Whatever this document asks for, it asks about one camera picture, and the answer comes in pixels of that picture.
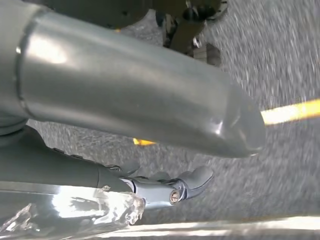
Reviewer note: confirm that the steel workbench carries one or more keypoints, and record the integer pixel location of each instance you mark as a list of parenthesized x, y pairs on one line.
[(225, 228)]

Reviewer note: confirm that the clear plastic wrap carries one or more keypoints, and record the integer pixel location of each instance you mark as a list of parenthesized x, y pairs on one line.
[(75, 212)]

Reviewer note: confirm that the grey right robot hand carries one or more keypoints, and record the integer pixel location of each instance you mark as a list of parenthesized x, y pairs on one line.
[(137, 92)]

